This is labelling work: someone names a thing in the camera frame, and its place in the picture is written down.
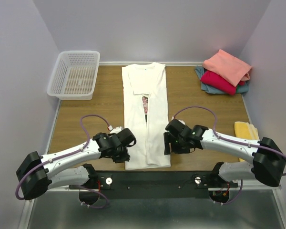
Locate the white floral t shirt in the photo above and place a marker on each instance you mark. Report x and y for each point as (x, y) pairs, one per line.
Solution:
(146, 114)

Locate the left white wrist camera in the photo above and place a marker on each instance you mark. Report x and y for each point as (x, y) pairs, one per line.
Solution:
(115, 130)

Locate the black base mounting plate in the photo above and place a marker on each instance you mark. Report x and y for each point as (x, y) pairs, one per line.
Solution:
(155, 184)

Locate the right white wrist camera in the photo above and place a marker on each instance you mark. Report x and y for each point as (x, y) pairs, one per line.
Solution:
(173, 117)

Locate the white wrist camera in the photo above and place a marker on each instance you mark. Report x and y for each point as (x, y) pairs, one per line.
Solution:
(115, 130)
(173, 117)

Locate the folded pink t shirt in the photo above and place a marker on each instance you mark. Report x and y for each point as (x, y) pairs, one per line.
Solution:
(228, 67)

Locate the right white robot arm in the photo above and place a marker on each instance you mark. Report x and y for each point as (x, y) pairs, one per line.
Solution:
(260, 160)

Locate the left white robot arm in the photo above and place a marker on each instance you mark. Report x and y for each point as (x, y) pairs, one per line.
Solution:
(38, 174)

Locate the white plastic basket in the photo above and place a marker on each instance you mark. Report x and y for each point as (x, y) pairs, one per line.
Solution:
(74, 75)

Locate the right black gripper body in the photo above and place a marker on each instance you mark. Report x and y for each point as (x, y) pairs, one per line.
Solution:
(178, 146)

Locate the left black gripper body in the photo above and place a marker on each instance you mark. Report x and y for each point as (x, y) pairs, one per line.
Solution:
(122, 155)

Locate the aluminium rail frame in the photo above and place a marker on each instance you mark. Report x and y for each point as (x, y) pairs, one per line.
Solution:
(258, 207)

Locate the folded blue t shirt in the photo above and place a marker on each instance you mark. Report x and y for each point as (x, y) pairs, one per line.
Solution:
(205, 88)

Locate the yellow folded towel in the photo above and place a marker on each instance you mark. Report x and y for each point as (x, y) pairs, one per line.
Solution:
(245, 130)

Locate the folded red t shirt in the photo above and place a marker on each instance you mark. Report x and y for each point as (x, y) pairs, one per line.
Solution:
(219, 82)

